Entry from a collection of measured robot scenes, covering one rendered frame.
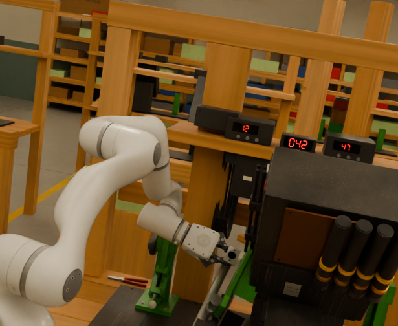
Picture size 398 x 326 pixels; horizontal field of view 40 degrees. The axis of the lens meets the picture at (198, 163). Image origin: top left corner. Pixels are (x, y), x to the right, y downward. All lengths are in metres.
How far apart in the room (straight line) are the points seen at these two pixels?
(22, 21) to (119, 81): 10.73
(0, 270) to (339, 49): 1.28
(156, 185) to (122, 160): 0.32
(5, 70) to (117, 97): 10.91
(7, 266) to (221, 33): 1.12
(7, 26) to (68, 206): 11.67
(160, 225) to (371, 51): 0.90
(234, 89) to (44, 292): 1.06
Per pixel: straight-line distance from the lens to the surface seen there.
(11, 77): 12.83
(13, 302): 1.28
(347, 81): 11.07
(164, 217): 1.74
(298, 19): 11.62
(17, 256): 1.21
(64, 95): 11.73
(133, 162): 1.31
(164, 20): 1.98
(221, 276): 1.84
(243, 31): 1.93
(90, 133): 1.40
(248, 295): 1.71
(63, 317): 1.94
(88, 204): 1.27
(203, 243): 1.74
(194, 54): 8.59
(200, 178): 1.99
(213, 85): 1.94
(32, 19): 12.62
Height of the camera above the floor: 1.84
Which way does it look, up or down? 12 degrees down
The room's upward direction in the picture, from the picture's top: 9 degrees clockwise
